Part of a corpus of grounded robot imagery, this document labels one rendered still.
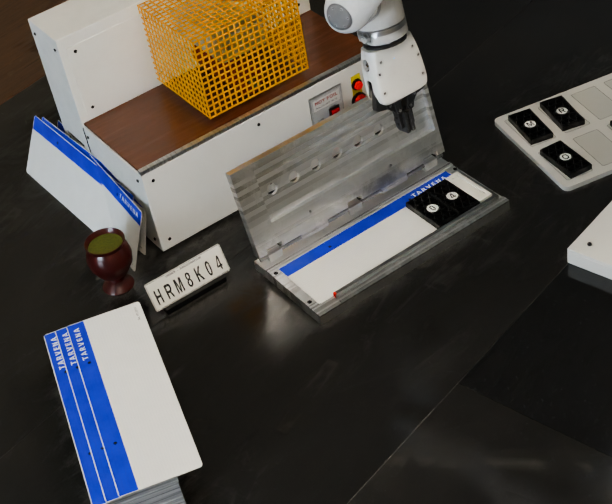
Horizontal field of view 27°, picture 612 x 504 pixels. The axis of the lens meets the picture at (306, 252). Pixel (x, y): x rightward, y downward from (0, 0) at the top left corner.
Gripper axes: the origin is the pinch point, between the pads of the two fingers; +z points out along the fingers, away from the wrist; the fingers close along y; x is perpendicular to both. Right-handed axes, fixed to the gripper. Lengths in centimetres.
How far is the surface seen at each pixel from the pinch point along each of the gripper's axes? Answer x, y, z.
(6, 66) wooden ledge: 120, -30, 1
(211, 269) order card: 19.7, -35.4, 18.6
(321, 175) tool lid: 15.7, -10.5, 10.5
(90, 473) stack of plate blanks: -14, -77, 19
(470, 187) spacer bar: 3.8, 12.8, 21.7
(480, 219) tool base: -3.0, 8.8, 24.3
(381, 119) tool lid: 15.9, 5.0, 6.4
